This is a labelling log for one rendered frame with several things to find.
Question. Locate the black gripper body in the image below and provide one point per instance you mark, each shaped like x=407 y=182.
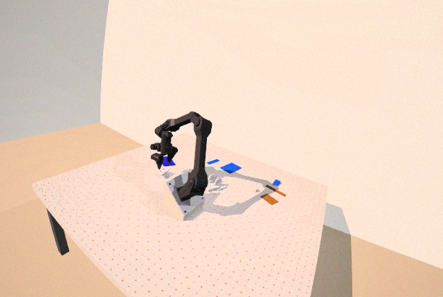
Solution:
x=164 y=149

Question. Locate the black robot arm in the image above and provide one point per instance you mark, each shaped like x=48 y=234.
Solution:
x=197 y=179

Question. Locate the orange flat rectangular plate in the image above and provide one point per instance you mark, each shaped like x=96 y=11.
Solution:
x=269 y=199

